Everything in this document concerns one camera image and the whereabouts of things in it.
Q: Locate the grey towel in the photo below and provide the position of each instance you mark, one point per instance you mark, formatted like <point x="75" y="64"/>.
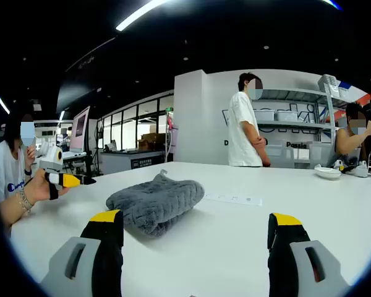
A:
<point x="157" y="201"/>

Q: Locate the white flat strip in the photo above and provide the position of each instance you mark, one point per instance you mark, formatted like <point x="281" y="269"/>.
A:
<point x="235" y="198"/>

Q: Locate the person's left hand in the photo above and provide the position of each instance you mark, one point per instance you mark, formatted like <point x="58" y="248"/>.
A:
<point x="40" y="190"/>

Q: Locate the monitor with pink screen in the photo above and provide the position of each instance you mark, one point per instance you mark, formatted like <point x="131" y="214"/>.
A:
<point x="80" y="128"/>

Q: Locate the grey counter cabinet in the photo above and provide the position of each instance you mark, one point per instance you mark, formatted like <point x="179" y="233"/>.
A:
<point x="130" y="161"/>

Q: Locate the white bowl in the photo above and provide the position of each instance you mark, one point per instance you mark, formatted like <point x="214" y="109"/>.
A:
<point x="327" y="172"/>

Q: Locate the cardboard boxes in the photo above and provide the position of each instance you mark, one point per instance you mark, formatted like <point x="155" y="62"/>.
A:
<point x="151" y="141"/>

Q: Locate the black framed glass partition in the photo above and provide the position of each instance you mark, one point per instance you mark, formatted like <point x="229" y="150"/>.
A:
<point x="139" y="120"/>

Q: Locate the pink cloth on stand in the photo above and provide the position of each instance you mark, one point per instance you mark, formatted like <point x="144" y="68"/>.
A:
<point x="170" y="123"/>

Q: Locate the grey metal shelf rack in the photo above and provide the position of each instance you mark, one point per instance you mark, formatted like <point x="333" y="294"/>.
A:
<point x="296" y="125"/>

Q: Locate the white storage bin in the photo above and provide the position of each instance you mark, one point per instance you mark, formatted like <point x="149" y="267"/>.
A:
<point x="287" y="116"/>
<point x="265" y="115"/>

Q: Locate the stack of white bins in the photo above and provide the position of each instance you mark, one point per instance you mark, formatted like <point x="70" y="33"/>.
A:
<point x="329" y="85"/>

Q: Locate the long ceiling light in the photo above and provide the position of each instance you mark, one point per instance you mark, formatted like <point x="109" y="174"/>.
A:
<point x="139" y="16"/>

